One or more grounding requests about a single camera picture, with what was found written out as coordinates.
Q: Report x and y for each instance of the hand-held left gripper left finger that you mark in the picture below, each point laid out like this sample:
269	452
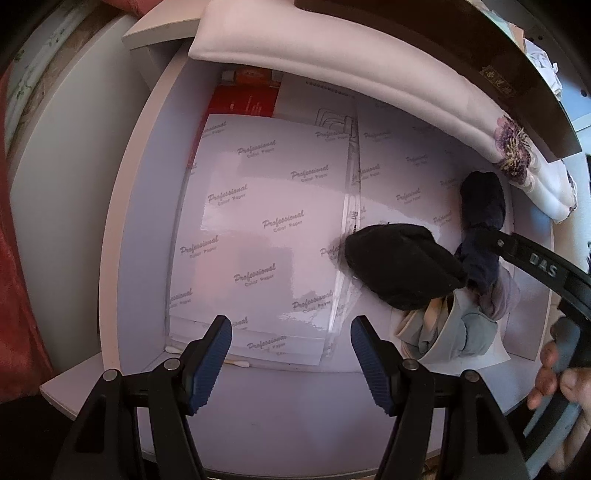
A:
210	369

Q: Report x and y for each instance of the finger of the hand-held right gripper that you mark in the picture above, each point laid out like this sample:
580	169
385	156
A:
501	243

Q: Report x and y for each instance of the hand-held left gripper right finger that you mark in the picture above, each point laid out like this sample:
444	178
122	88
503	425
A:
374	364

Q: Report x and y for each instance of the navy blue sock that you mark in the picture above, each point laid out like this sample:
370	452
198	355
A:
482	203

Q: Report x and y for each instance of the purple grey sock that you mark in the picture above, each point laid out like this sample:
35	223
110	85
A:
505	295

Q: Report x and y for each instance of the white bedside nightstand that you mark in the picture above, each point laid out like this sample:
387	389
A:
300	415

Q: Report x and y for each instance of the grey sock pair beige cuffs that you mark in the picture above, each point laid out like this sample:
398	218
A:
466	332

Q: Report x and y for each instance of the black sock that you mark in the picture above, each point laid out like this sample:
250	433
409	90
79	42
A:
401	267

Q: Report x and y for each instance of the white floral cloth bundle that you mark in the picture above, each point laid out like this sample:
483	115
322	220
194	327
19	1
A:
542	62

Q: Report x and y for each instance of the brown box gold lining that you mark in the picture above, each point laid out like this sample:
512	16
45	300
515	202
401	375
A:
461	41

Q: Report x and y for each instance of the person's right hand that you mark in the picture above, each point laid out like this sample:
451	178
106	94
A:
545	376

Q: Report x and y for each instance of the printed glossy paper sheets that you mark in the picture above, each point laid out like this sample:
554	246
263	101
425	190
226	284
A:
406	152

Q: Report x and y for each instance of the printed glossy paper stack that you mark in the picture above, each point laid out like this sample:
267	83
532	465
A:
258	207

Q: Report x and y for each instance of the red blanket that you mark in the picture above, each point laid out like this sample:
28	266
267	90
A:
18	277

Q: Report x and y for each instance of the white floral folded quilt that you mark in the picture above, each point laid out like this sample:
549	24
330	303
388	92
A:
369	64

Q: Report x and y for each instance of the white manual booklet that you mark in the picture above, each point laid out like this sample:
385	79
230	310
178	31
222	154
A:
314	101

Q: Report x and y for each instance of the red packet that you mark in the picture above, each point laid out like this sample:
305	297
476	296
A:
240	104

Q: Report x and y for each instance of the pale floral bedsheet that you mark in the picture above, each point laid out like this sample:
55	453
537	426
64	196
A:
46	55

